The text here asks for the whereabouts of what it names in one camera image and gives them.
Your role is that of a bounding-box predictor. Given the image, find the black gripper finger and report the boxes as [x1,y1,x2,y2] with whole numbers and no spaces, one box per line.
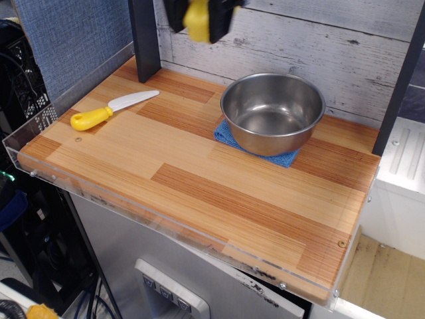
[163,0,189,33]
[208,0,245,44]

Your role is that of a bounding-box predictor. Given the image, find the yellow toy capsicum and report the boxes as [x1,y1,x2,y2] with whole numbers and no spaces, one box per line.
[183,0,210,43]

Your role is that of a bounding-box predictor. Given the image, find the stainless steel pot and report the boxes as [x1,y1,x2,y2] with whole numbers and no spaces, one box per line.
[220,73,325,156]

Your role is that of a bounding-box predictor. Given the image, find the blue folded cloth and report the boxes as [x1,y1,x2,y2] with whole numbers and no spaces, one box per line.
[213,120,299,168]

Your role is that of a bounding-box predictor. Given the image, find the black plastic crate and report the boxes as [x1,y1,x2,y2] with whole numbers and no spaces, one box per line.
[1,19,50,130]

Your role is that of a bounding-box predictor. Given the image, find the clear acrylic table guard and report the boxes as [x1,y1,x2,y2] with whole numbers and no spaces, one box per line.
[4,102,379,306]

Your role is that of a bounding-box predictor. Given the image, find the dark grey left post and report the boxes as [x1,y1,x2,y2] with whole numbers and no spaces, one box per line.
[128,0,161,83]

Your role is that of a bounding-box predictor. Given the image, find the dark grey post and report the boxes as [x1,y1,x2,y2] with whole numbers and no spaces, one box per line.
[372,3,424,156]
[128,0,161,83]

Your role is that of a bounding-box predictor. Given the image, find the yellow-handled toy knife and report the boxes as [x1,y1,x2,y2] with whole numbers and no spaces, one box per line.
[70,90,160,131]

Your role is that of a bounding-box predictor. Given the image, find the dark grey right post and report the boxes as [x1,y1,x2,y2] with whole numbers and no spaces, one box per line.
[372,3,424,156]

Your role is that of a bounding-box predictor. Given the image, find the silver cabinet with handle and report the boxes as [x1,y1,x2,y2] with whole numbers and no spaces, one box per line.
[70,195,311,318]

